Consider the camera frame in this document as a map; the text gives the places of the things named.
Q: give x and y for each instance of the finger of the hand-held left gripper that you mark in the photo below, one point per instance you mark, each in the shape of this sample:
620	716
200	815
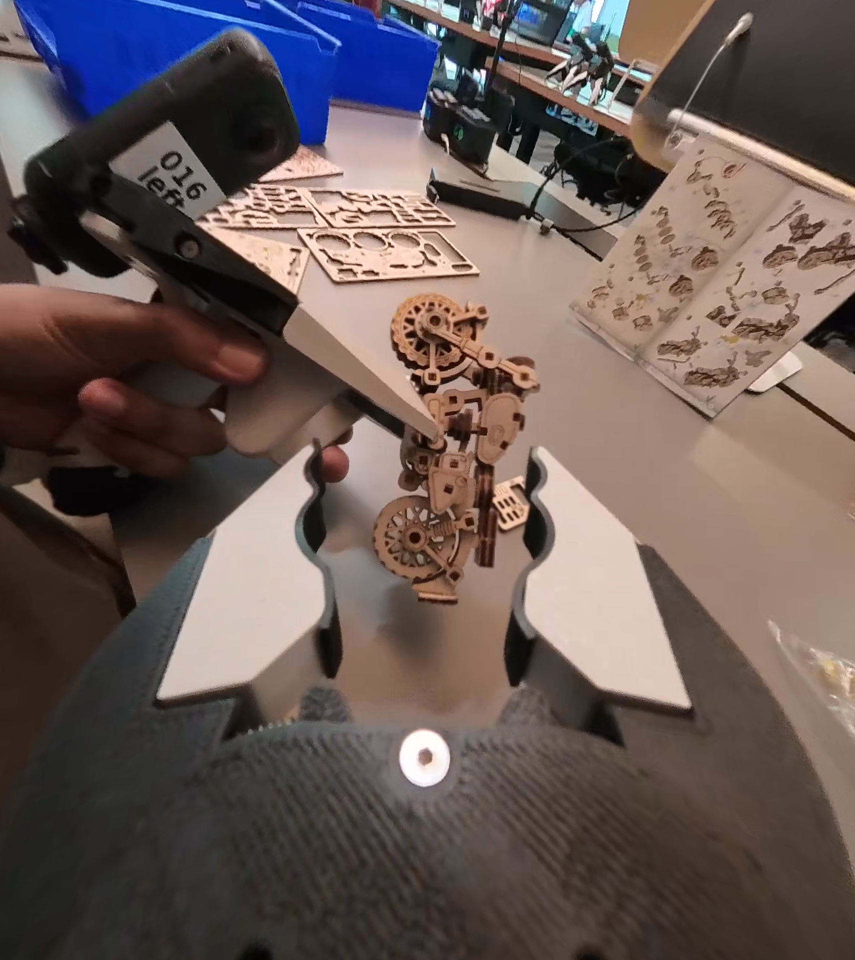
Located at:
375	416
352	367

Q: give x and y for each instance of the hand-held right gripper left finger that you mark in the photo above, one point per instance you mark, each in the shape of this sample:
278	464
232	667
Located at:
247	600

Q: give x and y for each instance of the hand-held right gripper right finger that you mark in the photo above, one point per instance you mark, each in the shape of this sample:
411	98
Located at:
600	600

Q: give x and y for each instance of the wooden motorcycle model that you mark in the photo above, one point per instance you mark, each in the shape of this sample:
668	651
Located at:
465	420

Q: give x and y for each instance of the grey desk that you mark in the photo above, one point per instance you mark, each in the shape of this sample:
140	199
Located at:
645	510

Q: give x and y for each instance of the person's left hand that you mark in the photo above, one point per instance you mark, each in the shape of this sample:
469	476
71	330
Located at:
37	360

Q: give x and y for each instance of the blue plastic bin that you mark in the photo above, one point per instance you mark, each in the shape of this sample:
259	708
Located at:
142	45
382	60

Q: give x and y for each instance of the small wooden cut-out piece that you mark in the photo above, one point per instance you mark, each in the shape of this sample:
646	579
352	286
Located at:
510	506

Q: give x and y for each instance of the laser-cut plywood sheet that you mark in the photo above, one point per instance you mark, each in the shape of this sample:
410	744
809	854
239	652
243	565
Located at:
270	259
442	262
390	208
307	165
262	210

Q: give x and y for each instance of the flat black device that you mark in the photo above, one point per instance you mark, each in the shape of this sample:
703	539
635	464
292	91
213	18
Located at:
480	191

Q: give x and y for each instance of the person's brown garment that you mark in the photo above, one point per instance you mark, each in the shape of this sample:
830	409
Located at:
15	637

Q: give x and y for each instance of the clear plastic bag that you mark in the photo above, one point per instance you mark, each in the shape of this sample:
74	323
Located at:
840	690

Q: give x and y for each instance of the black charger box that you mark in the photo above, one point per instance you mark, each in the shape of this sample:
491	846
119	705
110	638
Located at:
465	127

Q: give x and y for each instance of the wooden workbench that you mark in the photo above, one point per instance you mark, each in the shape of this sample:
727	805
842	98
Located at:
472	30

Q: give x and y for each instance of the open instruction booklet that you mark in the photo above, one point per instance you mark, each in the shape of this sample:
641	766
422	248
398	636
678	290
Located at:
735	285

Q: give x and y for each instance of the small background screen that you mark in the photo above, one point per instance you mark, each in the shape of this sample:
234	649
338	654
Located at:
544	19

